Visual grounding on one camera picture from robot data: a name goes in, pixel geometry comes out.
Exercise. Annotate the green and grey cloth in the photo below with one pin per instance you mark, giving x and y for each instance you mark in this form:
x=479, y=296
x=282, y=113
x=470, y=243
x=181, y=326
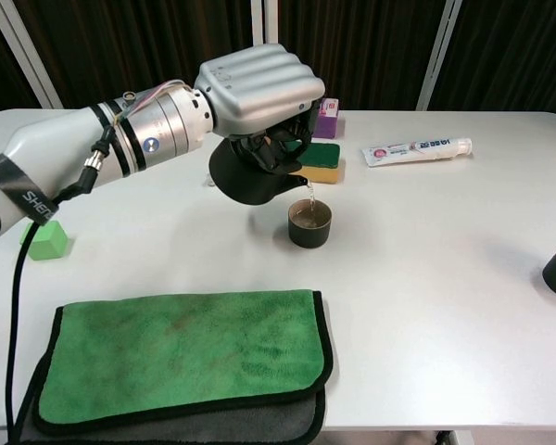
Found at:
x=185, y=352

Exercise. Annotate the purple soap box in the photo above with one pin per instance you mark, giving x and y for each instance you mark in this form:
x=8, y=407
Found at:
x=329, y=123

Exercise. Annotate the white frame post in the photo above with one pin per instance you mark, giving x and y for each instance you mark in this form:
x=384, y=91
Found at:
x=23, y=46
x=440, y=51
x=257, y=23
x=271, y=23

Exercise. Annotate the black teapot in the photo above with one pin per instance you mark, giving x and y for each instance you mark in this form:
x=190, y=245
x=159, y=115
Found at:
x=245, y=185

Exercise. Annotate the green cube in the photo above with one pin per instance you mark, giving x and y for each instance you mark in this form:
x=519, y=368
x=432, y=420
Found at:
x=51, y=243

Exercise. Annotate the white toothpaste tube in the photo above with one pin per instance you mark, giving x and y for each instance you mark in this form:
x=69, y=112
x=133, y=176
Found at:
x=408, y=152

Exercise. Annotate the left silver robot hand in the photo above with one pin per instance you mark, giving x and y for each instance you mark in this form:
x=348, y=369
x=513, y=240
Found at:
x=259, y=88

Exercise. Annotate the green yellow sponge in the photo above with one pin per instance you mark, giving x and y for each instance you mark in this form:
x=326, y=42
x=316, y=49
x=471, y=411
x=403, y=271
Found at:
x=326, y=160

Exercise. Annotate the dark pleated curtain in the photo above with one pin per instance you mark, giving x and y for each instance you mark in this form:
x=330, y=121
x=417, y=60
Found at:
x=120, y=37

